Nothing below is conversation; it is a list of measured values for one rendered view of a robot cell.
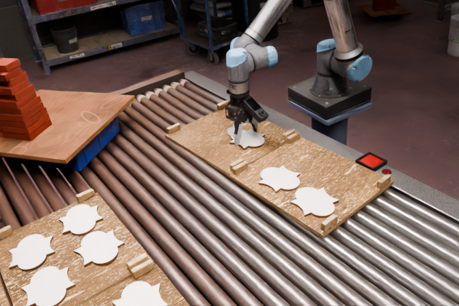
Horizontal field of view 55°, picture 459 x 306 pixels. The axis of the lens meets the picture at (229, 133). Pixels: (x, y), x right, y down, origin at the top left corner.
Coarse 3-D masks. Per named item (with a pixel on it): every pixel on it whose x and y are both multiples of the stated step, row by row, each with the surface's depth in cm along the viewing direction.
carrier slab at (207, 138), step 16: (224, 112) 193; (192, 128) 183; (208, 128) 182; (224, 128) 181; (272, 128) 178; (176, 144) 177; (192, 144) 173; (208, 144) 172; (224, 144) 171; (272, 144) 168; (208, 160) 162; (224, 160) 161; (256, 160) 160
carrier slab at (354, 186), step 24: (288, 144) 167; (312, 144) 165; (264, 168) 155; (288, 168) 154; (312, 168) 152; (336, 168) 151; (360, 168) 150; (264, 192) 143; (288, 192) 142; (336, 192) 140; (360, 192) 139; (288, 216) 134; (312, 216) 132
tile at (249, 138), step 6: (246, 132) 175; (252, 132) 174; (240, 138) 171; (246, 138) 171; (252, 138) 171; (258, 138) 170; (234, 144) 170; (240, 144) 168; (246, 144) 167; (252, 144) 167; (258, 144) 166
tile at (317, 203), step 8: (296, 192) 140; (304, 192) 140; (312, 192) 140; (320, 192) 139; (296, 200) 137; (304, 200) 137; (312, 200) 136; (320, 200) 136; (328, 200) 136; (336, 200) 135; (304, 208) 133; (312, 208) 133; (320, 208) 133; (328, 208) 132; (304, 216) 132; (320, 216) 130; (328, 216) 131
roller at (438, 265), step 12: (168, 96) 216; (180, 108) 206; (360, 216) 133; (372, 228) 129; (384, 228) 127; (396, 240) 123; (408, 240) 122; (408, 252) 121; (420, 252) 119; (432, 264) 116; (444, 264) 114; (444, 276) 113; (456, 276) 111
